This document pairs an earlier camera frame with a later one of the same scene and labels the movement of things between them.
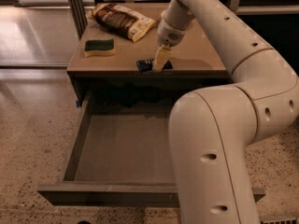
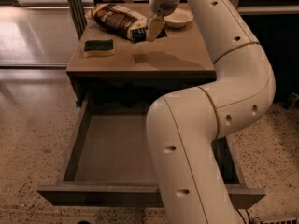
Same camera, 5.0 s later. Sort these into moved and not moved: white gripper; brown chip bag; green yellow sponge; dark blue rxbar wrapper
Moved: dark blue rxbar wrapper; white gripper
Not moved: green yellow sponge; brown chip bag
